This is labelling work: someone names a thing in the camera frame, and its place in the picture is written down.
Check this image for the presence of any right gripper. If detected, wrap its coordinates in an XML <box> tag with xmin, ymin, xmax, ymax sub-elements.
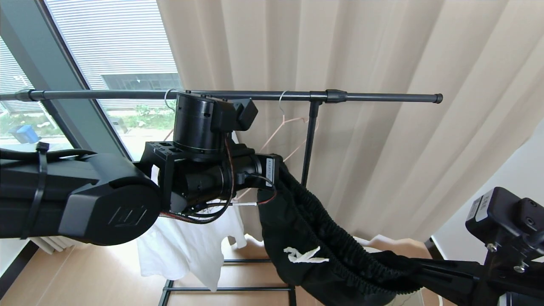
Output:
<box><xmin>408</xmin><ymin>251</ymin><xmax>544</xmax><ymax>306</ymax></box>

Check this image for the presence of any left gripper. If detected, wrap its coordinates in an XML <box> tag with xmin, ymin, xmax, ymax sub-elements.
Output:
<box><xmin>183</xmin><ymin>153</ymin><xmax>283</xmax><ymax>205</ymax></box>

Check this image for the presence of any white printed t-shirt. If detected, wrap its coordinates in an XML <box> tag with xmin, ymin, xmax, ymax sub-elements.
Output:
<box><xmin>137</xmin><ymin>132</ymin><xmax>248</xmax><ymax>293</ymax></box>

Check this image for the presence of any pink clothes hanger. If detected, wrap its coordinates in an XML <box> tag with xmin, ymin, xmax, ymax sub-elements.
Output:
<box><xmin>164</xmin><ymin>88</ymin><xmax>177</xmax><ymax>142</ymax></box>
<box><xmin>236</xmin><ymin>91</ymin><xmax>319</xmax><ymax>200</ymax></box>

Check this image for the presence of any black garment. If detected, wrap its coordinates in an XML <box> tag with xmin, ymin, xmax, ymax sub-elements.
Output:
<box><xmin>257</xmin><ymin>164</ymin><xmax>425</xmax><ymax>306</ymax></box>

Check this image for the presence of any black clothes rack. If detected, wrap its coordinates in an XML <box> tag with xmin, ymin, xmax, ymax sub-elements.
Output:
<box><xmin>0</xmin><ymin>88</ymin><xmax>443</xmax><ymax>306</ymax></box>

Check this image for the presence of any window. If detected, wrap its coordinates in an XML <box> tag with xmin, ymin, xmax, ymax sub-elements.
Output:
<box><xmin>0</xmin><ymin>0</ymin><xmax>184</xmax><ymax>162</ymax></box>

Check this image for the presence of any beige curtain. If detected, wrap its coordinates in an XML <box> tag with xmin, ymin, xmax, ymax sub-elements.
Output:
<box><xmin>30</xmin><ymin>236</ymin><xmax>88</xmax><ymax>255</ymax></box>
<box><xmin>156</xmin><ymin>0</ymin><xmax>544</xmax><ymax>243</ymax></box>

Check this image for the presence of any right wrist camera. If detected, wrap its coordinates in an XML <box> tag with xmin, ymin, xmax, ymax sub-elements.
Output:
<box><xmin>465</xmin><ymin>187</ymin><xmax>544</xmax><ymax>272</ymax></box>

